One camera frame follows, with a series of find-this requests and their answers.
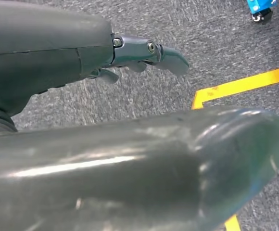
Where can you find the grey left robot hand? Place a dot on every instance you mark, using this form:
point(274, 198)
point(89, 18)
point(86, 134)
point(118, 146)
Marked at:
point(45, 47)

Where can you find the blue metal shelf rack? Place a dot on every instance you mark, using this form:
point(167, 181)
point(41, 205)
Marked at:
point(259, 4)

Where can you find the grey robot left leg shell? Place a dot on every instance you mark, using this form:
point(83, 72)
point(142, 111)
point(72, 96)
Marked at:
point(130, 175)

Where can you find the yellow floor tape marking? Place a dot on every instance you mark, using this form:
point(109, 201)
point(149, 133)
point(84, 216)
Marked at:
point(249, 83)

